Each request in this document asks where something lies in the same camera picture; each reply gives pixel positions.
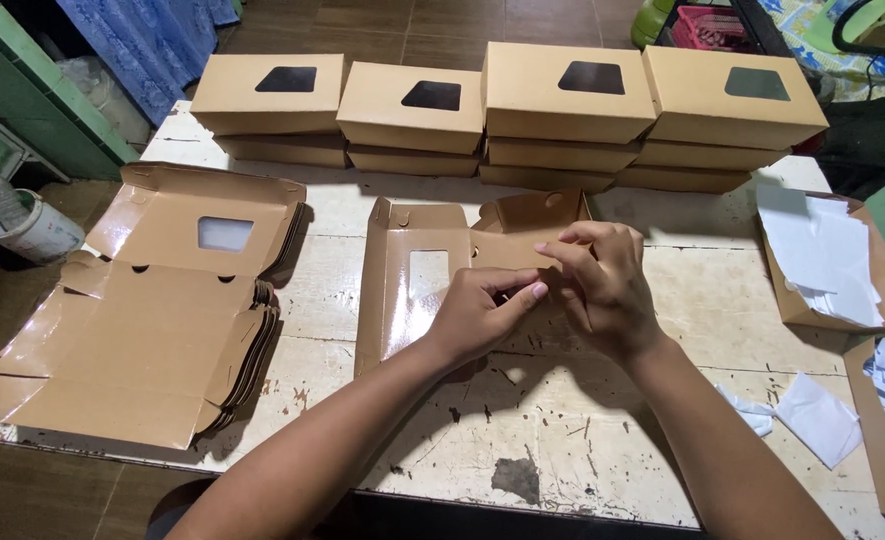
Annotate person's right hand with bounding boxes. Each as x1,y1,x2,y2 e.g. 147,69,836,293
534,221,670,366

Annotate person's left hand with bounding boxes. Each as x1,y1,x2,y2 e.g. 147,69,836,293
425,266,550,370

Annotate half-folded kraft window box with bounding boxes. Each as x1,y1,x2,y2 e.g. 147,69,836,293
353,188,594,381

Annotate stacks of assembled kraft boxes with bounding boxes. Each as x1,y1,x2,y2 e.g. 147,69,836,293
189,41,831,196

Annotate crumpled white paper piece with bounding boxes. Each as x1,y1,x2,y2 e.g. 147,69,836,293
714,383,778,438

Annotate heap of white paper sheets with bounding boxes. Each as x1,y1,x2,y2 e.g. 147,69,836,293
756,184,885,330

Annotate pink plastic basket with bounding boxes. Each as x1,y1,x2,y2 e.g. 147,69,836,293
670,5,752,54

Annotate kraft carton of paper strips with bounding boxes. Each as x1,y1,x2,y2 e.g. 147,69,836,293
843,336,885,523

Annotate pile of flat kraft blanks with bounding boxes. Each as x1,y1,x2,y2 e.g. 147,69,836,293
0,160,309,452

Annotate floral patterned mat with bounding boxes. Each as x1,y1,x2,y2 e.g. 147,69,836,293
757,0,885,104

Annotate blue patterned curtain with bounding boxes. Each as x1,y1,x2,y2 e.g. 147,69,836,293
55,0,241,126

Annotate clear plastic bag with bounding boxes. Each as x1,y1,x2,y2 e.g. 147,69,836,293
58,55,152,146

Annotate white plastic bucket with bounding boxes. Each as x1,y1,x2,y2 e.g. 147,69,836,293
0,188,86,266

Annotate green tiled ledge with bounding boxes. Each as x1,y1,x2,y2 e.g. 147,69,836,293
0,0,141,183

